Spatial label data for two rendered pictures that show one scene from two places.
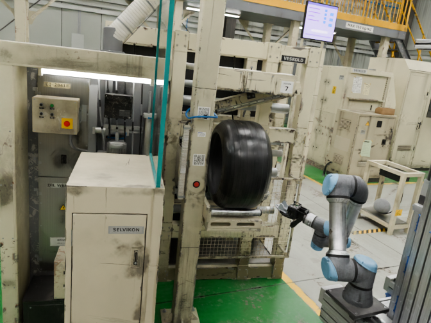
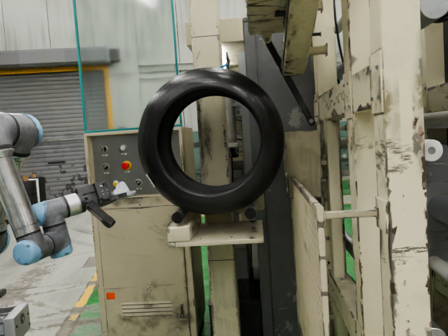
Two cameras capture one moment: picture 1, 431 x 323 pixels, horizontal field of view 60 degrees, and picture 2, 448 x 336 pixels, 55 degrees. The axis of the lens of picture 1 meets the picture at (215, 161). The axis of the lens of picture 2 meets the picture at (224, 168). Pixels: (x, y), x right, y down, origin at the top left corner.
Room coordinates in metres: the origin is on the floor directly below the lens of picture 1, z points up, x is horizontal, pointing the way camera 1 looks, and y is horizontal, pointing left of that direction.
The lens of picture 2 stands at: (3.00, -1.81, 1.19)
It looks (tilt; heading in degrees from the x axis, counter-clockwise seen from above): 4 degrees down; 109
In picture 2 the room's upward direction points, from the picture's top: 4 degrees counter-clockwise
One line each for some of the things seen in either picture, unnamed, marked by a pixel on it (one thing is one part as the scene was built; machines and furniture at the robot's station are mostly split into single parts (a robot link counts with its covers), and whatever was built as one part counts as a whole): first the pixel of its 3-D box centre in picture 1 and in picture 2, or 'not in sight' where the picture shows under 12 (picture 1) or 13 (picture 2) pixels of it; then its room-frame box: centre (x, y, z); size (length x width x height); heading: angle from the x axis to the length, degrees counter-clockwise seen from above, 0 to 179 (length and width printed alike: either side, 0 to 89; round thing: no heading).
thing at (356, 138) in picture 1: (360, 145); not in sight; (6.87, -2.62, 0.62); 0.91 x 0.58 x 1.25; 115
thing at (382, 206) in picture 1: (387, 195); not in sight; (4.65, -2.26, 0.40); 0.60 x 0.35 x 0.80; 25
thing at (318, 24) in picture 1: (319, 22); not in sight; (6.34, -1.38, 2.60); 0.60 x 0.05 x 0.55; 115
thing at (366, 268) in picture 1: (362, 270); not in sight; (1.72, -0.80, 0.88); 0.13 x 0.12 x 0.14; 96
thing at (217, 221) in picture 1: (233, 221); (185, 225); (2.26, -0.16, 0.84); 0.36 x 0.09 x 0.06; 104
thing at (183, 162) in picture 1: (183, 162); not in sight; (2.26, 0.19, 1.19); 0.05 x 0.04 x 0.48; 14
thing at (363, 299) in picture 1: (358, 290); not in sight; (1.72, -0.80, 0.77); 0.15 x 0.15 x 0.10
